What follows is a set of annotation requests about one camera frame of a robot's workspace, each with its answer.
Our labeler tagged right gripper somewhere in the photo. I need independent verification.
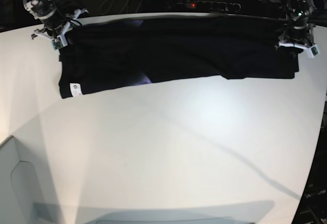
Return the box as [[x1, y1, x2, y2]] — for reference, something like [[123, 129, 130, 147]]
[[40, 14, 74, 44]]

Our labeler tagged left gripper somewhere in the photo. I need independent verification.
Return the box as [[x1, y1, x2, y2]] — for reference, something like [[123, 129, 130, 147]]
[[283, 24, 311, 58]]

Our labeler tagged black T-shirt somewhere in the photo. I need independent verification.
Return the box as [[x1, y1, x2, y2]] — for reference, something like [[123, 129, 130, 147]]
[[58, 17, 299, 98]]

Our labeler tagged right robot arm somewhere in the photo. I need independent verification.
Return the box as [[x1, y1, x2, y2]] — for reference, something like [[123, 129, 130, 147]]
[[22, 0, 71, 49]]

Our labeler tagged white care label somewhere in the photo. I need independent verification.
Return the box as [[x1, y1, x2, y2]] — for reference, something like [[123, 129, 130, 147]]
[[69, 83, 83, 97]]

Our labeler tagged black power strip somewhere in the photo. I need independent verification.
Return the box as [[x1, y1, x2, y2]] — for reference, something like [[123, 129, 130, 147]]
[[168, 1, 241, 13]]

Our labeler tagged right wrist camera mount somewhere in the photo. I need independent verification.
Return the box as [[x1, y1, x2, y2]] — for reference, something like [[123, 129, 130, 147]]
[[30, 8, 89, 51]]

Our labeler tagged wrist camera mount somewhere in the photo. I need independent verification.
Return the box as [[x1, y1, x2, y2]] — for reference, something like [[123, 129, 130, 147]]
[[274, 24, 320, 59], [30, 8, 89, 51]]

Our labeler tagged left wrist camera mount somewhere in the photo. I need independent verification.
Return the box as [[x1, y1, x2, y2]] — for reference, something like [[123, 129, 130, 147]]
[[274, 24, 320, 59]]

